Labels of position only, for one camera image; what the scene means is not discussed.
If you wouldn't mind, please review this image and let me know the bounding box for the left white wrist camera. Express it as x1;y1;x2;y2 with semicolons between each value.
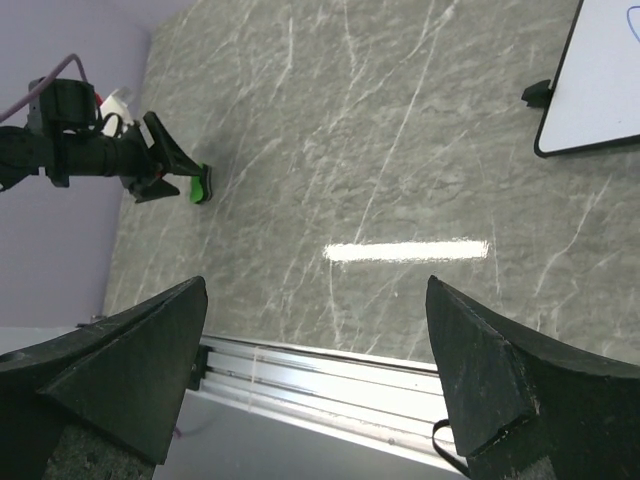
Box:
99;87;134;138

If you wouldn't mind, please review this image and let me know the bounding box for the green whiteboard eraser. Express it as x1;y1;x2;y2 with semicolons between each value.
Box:
189;164;213;205

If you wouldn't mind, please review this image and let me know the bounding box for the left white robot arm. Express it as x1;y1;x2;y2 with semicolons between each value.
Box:
1;79;211;204

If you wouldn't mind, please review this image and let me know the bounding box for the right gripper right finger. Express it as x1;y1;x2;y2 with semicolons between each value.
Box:
426;276;639;479

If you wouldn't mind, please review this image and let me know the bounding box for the aluminium mounting rail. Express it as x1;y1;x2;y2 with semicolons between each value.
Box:
192;336;459;476

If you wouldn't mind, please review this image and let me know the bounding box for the small white whiteboard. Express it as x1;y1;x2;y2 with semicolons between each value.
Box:
521;1;639;158

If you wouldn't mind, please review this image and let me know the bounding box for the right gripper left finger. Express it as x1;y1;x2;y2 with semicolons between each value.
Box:
1;276;208;479

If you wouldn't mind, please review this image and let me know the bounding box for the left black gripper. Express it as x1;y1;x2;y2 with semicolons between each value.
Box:
92;111;201;203

